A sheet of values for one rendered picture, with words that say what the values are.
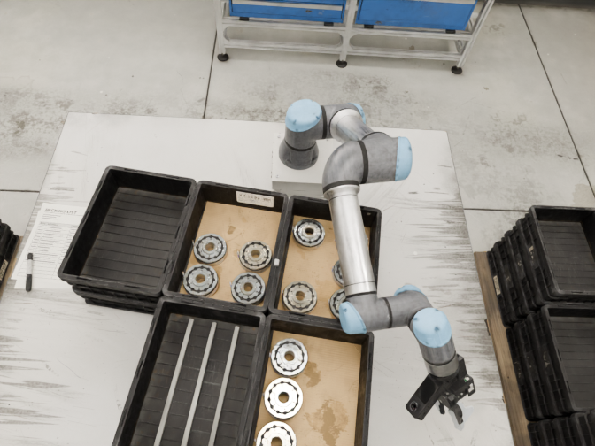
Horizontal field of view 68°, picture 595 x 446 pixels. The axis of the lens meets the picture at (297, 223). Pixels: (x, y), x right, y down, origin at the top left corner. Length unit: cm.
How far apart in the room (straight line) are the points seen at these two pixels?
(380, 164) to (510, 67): 267
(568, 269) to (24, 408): 203
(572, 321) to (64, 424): 192
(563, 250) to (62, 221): 201
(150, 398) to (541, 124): 291
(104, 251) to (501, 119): 262
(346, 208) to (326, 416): 57
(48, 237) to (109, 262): 34
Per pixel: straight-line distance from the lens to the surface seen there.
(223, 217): 149
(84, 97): 320
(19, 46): 373
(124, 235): 152
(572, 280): 215
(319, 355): 132
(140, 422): 132
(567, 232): 227
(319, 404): 129
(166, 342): 135
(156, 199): 156
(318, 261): 142
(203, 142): 186
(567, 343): 216
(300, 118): 149
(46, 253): 173
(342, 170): 111
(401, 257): 163
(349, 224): 107
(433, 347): 102
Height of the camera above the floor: 211
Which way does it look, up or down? 60 degrees down
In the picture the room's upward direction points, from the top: 7 degrees clockwise
